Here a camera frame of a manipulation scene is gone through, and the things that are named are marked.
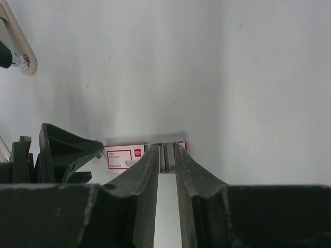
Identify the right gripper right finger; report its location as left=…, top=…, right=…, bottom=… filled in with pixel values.
left=174, top=145, right=330, bottom=247

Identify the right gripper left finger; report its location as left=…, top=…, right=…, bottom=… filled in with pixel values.
left=1, top=145, right=159, bottom=247

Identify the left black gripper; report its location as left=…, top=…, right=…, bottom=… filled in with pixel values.
left=1, top=123, right=104, bottom=184

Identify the beige black stapler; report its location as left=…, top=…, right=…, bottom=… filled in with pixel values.
left=1, top=1, right=38, bottom=76

